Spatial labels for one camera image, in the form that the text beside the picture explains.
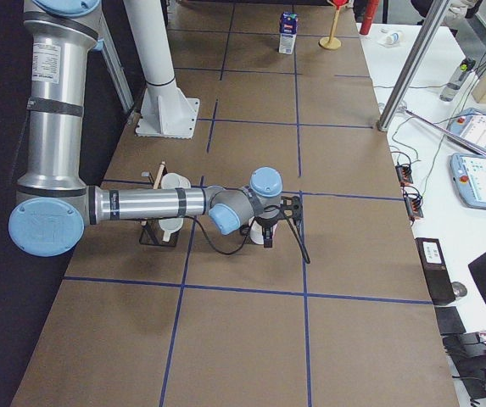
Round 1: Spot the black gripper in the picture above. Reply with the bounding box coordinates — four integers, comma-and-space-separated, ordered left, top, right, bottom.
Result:
254, 209, 281, 248

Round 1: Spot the white smiley face mug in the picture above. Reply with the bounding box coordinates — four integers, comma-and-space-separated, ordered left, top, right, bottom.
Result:
249, 223, 277, 246

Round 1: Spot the blue Pascual milk carton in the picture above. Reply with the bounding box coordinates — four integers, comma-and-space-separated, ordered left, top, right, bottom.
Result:
278, 12, 299, 55

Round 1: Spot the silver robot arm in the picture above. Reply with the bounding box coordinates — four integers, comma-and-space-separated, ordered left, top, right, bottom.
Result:
8, 1, 282, 257

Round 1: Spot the white ribbed HOME mug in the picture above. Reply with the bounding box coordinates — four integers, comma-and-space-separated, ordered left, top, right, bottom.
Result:
158, 218, 184, 243

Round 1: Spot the orange relay board lower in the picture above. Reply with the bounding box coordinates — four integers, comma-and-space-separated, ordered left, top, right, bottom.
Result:
403, 192, 423, 220

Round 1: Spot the orange relay board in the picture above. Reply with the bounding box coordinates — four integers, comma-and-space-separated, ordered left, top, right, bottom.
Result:
403, 192, 423, 220
395, 164, 413, 186

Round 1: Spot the orange relay board upper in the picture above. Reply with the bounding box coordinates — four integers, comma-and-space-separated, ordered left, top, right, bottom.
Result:
395, 164, 413, 186

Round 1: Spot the black power box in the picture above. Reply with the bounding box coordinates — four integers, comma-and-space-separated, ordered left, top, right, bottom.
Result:
415, 237, 455, 305

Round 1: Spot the thin metal rod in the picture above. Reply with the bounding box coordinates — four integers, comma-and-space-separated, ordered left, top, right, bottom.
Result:
401, 108, 486, 157

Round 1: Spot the wooden mug tree stand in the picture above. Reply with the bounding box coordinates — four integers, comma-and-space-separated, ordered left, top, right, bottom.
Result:
319, 0, 349, 51

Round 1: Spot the near teach pendant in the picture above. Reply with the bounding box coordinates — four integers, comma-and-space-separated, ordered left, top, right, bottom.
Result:
450, 153, 486, 209

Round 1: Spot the teach pendant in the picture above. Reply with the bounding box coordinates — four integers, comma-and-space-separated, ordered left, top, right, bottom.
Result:
450, 153, 486, 209
447, 108, 486, 150

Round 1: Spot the black desk stand base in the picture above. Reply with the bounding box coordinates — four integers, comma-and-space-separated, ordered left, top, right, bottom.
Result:
435, 307, 486, 399

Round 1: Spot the white lying bottle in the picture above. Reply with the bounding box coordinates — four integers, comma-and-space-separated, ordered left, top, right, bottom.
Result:
377, 31, 404, 47

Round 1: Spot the grey water bottle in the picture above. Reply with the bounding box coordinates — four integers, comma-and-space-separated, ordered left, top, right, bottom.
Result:
439, 58, 476, 102

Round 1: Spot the far teach pendant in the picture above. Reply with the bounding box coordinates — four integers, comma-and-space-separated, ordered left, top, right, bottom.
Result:
447, 108, 486, 150

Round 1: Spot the red bottle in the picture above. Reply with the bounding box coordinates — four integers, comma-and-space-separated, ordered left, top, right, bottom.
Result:
359, 0, 381, 36

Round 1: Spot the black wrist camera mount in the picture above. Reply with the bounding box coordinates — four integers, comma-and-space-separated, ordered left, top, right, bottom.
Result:
281, 196, 303, 222

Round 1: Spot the black wire mug rack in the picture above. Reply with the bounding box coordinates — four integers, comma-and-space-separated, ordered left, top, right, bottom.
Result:
139, 161, 179, 248

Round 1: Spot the white pedestal column base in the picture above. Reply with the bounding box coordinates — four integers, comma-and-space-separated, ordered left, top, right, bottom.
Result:
124, 0, 200, 139

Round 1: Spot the aluminium frame post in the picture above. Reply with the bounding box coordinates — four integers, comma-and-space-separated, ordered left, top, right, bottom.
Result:
377, 0, 450, 132

